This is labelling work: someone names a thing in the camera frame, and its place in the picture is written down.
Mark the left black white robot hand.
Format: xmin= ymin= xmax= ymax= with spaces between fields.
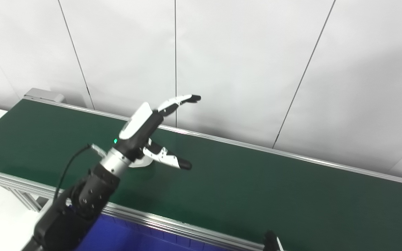
xmin=112 ymin=94 xmax=202 ymax=171

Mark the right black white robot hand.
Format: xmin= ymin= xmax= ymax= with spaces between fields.
xmin=263 ymin=230 xmax=285 ymax=251

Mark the white cylindrical plastic part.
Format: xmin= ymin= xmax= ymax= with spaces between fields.
xmin=128 ymin=155 xmax=152 ymax=168

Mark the green conveyor belt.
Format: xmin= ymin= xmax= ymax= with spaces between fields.
xmin=0 ymin=99 xmax=402 ymax=251
xmin=0 ymin=94 xmax=402 ymax=251

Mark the grey conveyor end cover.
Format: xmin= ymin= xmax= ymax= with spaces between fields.
xmin=24 ymin=88 xmax=65 ymax=104

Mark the blue plastic bin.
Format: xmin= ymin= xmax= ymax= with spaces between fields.
xmin=75 ymin=213 xmax=230 ymax=251

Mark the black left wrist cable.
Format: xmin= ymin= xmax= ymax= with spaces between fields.
xmin=53 ymin=143 xmax=108 ymax=203

